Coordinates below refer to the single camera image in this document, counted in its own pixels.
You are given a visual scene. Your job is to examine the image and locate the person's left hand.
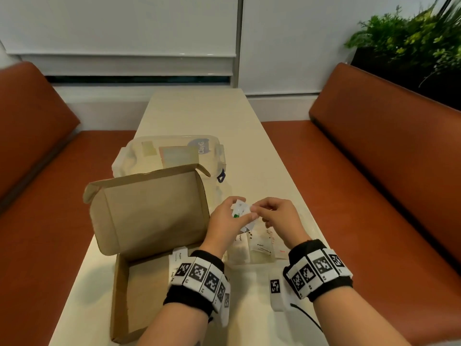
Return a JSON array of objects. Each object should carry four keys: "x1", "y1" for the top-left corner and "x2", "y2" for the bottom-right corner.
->
[{"x1": 198, "y1": 196, "x2": 259, "y2": 260}]

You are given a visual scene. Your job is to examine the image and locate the person's right hand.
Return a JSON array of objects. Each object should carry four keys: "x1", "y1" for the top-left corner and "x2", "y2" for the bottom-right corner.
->
[{"x1": 249, "y1": 197, "x2": 312, "y2": 251}]

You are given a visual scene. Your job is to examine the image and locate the clear compartment tray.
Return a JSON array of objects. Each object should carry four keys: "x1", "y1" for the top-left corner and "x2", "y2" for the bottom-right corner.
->
[{"x1": 225, "y1": 198, "x2": 321, "y2": 266}]

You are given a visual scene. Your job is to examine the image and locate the brown cardboard box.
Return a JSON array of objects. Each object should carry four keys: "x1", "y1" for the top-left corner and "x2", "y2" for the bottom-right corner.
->
[{"x1": 83, "y1": 163, "x2": 211, "y2": 345}]

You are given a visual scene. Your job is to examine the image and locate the person's right forearm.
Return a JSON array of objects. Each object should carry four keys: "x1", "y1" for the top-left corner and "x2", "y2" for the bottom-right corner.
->
[{"x1": 314, "y1": 286, "x2": 411, "y2": 346}]

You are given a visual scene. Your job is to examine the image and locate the person's left forearm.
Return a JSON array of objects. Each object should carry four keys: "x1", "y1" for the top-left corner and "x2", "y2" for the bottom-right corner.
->
[{"x1": 136, "y1": 302, "x2": 210, "y2": 346}]

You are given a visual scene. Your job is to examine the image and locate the black wristband with marker tiles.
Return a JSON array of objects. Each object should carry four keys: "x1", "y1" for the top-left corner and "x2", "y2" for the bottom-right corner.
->
[
  {"x1": 282, "y1": 239, "x2": 354, "y2": 302},
  {"x1": 163, "y1": 250, "x2": 231, "y2": 316}
]

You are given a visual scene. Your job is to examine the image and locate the clear lidded plastic container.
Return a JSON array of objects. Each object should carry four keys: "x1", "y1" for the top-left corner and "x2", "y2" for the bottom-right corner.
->
[{"x1": 111, "y1": 135, "x2": 228, "y2": 198}]

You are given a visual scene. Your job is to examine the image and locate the orange leather bench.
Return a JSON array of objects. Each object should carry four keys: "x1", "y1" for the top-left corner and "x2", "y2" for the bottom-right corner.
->
[
  {"x1": 0, "y1": 61, "x2": 137, "y2": 346},
  {"x1": 261, "y1": 62, "x2": 461, "y2": 345}
]

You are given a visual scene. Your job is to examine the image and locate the black planter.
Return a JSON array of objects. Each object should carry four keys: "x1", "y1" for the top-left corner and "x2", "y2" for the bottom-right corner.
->
[{"x1": 351, "y1": 48, "x2": 461, "y2": 111}]

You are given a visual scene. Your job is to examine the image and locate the green leafy plant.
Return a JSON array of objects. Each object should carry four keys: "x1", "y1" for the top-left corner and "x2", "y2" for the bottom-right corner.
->
[{"x1": 345, "y1": 0, "x2": 461, "y2": 78}]

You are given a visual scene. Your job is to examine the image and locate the white roller blind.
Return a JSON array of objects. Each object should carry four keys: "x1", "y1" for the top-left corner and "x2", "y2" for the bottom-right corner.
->
[{"x1": 0, "y1": 0, "x2": 239, "y2": 76}]

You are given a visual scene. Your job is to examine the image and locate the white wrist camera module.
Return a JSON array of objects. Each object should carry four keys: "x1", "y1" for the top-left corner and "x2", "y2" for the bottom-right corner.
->
[
  {"x1": 268, "y1": 272, "x2": 294, "y2": 312},
  {"x1": 218, "y1": 284, "x2": 231, "y2": 328}
]

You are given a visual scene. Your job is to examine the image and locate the black cable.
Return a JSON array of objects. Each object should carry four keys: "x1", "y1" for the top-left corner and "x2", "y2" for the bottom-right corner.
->
[{"x1": 291, "y1": 303, "x2": 324, "y2": 332}]

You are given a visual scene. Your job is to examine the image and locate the grey window frame post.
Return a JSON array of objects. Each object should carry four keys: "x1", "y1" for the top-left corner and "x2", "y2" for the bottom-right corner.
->
[{"x1": 231, "y1": 0, "x2": 245, "y2": 89}]

